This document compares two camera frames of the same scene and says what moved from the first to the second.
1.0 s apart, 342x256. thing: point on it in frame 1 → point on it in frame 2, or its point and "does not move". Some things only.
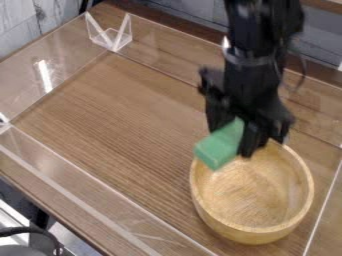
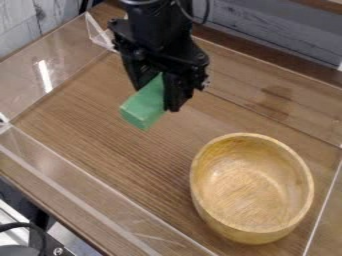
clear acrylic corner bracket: [111, 39] does not move
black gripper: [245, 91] → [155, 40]
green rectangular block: [218, 149] → [144, 108]
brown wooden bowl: [251, 199] does not move
